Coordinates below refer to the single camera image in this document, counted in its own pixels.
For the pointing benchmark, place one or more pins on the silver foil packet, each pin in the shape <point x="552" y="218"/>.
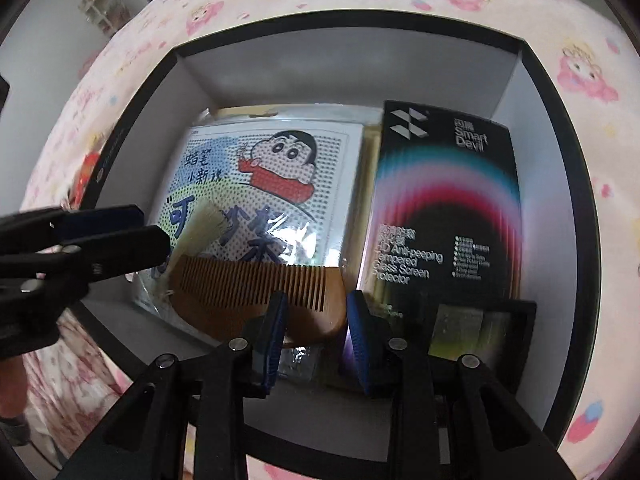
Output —
<point x="300" y="362"/>

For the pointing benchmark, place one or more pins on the wooden comb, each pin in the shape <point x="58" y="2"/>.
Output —
<point x="225" y="310"/>

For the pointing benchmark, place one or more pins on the cartoon print packet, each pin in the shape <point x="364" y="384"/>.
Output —
<point x="300" y="200"/>

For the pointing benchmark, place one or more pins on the cream bristle brush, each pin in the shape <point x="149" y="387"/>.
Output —
<point x="207" y="227"/>

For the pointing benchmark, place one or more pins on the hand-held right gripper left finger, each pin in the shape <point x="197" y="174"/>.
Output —
<point x="270" y="345"/>

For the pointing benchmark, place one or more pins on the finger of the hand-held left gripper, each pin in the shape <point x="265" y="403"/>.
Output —
<point x="100" y="222"/>
<point x="125" y="250"/>

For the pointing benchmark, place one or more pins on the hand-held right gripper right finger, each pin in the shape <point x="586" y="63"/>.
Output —
<point x="361" y="345"/>

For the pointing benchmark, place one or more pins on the black grey-lined container box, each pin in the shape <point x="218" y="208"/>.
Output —
<point x="350" y="75"/>

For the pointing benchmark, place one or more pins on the white storage rack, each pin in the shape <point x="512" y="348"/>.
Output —
<point x="102" y="12"/>

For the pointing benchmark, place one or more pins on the person's left forearm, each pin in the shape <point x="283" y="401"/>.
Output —
<point x="14" y="390"/>

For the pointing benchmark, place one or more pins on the black screen protector box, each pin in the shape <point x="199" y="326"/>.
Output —
<point x="440" y="200"/>

